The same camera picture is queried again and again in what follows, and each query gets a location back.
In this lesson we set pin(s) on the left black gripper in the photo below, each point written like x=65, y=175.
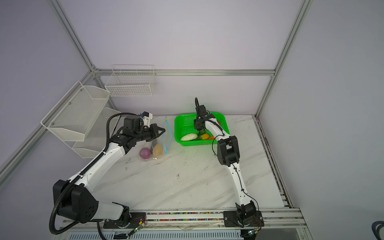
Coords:
x=155, y=128

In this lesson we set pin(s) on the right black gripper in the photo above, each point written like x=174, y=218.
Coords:
x=197, y=127

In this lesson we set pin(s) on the clear zip bag blue zipper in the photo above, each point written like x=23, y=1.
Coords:
x=165, y=139

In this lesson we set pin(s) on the green plastic basket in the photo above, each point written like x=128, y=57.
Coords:
x=184, y=125

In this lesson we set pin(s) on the yellow toy lemon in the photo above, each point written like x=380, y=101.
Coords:
x=158, y=151

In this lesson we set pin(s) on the purple toy onion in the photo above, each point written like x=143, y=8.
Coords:
x=145, y=153

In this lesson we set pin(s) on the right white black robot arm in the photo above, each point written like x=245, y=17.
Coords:
x=228, y=155

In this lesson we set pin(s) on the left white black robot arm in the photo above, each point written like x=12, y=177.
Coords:
x=74, y=199

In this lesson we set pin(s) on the yellow green toy corn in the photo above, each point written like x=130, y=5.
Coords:
x=203, y=137

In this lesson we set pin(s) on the white toy radish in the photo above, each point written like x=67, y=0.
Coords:
x=189, y=137

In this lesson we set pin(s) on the white mesh lower shelf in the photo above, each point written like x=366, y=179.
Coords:
x=95, y=140

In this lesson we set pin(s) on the white mesh shelf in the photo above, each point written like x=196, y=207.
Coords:
x=73, y=117
x=95, y=140

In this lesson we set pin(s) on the white mesh upper shelf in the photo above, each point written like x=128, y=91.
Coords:
x=73, y=117

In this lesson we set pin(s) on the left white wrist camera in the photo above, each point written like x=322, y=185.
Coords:
x=146, y=117

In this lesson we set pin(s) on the white wire wall basket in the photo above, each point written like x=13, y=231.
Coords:
x=132, y=81

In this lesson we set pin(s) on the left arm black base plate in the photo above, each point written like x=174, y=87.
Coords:
x=130, y=221

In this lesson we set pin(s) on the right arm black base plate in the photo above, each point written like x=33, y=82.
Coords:
x=232, y=219

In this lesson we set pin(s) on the aluminium front rail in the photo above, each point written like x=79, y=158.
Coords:
x=210, y=219

